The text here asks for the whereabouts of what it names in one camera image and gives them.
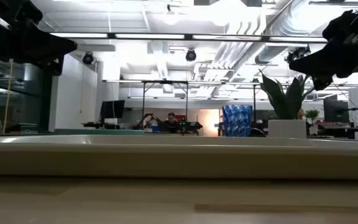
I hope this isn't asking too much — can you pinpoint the black ceiling light cluster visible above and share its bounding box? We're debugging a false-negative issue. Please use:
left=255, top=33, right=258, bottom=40
left=284, top=45, right=311, bottom=65

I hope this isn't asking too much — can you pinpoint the snake plant in white pot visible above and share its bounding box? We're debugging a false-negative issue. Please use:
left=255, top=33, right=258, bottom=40
left=259, top=68, right=315, bottom=139

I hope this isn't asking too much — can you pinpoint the blue faceted cup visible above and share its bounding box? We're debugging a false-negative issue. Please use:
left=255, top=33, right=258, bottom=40
left=221, top=105, right=254, bottom=138

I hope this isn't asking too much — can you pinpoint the small green potted plant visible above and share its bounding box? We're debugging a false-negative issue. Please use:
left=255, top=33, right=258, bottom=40
left=305, top=108, right=321, bottom=136

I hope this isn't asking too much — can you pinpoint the black computer monitor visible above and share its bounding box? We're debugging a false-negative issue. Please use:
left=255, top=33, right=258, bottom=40
left=323, top=95, right=351, bottom=124
left=99, top=100, right=126, bottom=125

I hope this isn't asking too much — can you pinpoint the beige plastic tray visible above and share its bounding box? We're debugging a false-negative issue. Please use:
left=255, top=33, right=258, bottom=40
left=0, top=134, right=358, bottom=180

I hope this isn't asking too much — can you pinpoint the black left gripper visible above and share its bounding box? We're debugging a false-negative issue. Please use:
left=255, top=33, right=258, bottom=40
left=0, top=0, right=78, bottom=77

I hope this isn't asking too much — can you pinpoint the overhead LED light bar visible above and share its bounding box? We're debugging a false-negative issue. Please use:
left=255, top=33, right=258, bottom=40
left=50, top=32, right=329, bottom=44

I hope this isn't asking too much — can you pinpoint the dark glass-front cabinet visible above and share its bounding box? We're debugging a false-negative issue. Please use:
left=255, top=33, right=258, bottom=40
left=0, top=57, right=55, bottom=135

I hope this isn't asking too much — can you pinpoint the person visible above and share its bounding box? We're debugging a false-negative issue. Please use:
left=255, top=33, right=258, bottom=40
left=162, top=111, right=180, bottom=134

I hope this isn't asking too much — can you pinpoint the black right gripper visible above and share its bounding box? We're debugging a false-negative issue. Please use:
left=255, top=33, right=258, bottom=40
left=288, top=0, right=358, bottom=91

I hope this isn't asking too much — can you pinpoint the black metal table frame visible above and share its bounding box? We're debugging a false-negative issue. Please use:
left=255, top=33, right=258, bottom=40
left=141, top=80, right=190, bottom=124

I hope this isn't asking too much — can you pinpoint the black ceiling spotlight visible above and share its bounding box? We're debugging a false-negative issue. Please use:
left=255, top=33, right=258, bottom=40
left=185, top=48, right=198, bottom=62
left=81, top=52, right=96, bottom=66

